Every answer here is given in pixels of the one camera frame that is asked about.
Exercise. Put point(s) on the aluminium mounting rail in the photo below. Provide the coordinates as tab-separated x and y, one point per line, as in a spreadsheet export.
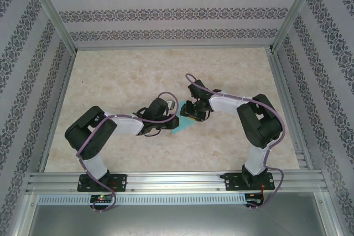
177	180

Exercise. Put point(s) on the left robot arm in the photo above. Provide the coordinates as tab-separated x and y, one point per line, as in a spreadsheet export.
88	133

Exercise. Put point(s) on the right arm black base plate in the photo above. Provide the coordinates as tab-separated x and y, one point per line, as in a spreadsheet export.
235	180

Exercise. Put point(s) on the aluminium frame post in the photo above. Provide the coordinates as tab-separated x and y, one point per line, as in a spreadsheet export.
51	12
294	12

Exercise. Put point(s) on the aluminium side rail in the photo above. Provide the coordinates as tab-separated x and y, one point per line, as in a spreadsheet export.
65	81
280	81

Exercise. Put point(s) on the metal bottom panel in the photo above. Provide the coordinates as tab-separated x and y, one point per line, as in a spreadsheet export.
177	222

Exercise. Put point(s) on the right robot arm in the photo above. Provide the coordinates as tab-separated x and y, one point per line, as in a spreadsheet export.
262	125

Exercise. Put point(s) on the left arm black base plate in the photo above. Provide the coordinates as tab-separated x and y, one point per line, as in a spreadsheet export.
119	182

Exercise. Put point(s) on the light blue cloth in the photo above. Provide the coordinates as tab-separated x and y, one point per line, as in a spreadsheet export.
179	128

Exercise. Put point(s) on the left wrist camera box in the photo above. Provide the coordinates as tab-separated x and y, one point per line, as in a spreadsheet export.
172	105

